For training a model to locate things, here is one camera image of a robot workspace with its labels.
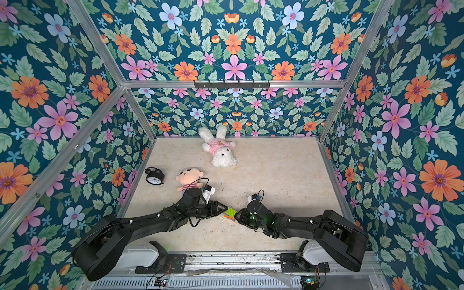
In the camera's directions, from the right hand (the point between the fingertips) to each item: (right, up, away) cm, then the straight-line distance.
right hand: (235, 218), depth 82 cm
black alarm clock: (-43, +18, +11) cm, 48 cm away
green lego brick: (-2, +3, 0) cm, 4 cm away
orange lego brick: (-3, 0, +1) cm, 3 cm away
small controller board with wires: (-30, -22, -10) cm, 39 cm away
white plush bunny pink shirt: (-10, +32, +19) cm, 39 cm away
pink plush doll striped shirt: (-24, +17, +9) cm, 31 cm away
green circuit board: (+31, -22, -11) cm, 39 cm away
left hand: (-3, +4, -1) cm, 5 cm away
